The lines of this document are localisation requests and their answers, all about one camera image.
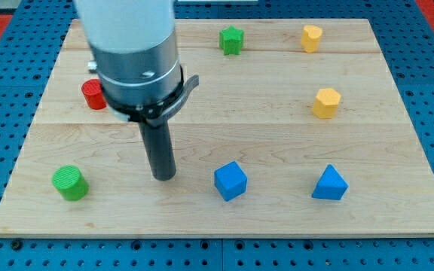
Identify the wooden board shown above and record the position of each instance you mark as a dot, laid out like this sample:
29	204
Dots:
253	108

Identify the blue triangle block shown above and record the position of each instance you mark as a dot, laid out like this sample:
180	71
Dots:
330	185

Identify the green star block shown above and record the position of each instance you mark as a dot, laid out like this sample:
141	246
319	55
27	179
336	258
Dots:
231	40

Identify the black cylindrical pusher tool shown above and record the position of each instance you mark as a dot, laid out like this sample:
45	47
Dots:
159	150

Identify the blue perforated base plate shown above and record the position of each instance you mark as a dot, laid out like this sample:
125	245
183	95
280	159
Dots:
28	51

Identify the red cylinder block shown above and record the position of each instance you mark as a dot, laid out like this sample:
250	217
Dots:
92	92

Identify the yellow heart block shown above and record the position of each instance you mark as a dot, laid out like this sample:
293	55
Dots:
310	38

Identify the blue cube block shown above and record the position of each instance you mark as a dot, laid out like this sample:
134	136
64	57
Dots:
230	181

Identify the yellow hexagon block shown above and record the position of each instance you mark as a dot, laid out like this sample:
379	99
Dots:
326	103

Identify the green cylinder block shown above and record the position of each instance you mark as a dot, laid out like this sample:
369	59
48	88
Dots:
70	183

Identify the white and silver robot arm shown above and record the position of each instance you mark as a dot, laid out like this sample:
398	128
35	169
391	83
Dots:
133	43

